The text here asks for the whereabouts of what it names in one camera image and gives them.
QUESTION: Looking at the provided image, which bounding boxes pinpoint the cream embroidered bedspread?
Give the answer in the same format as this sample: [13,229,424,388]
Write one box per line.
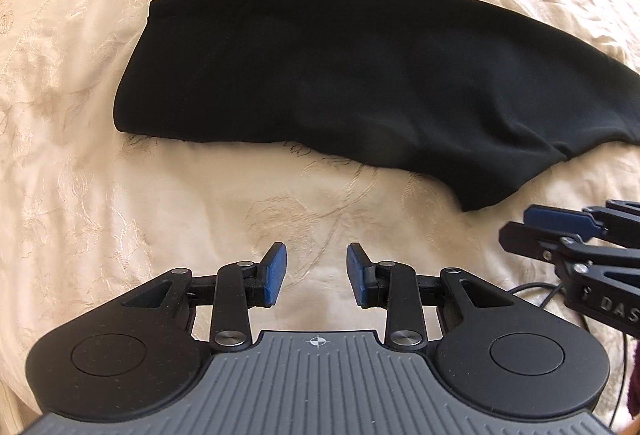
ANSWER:
[1,0,639,434]

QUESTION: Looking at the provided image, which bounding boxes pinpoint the black pants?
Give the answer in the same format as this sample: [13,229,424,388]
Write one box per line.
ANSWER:
[114,0,639,211]

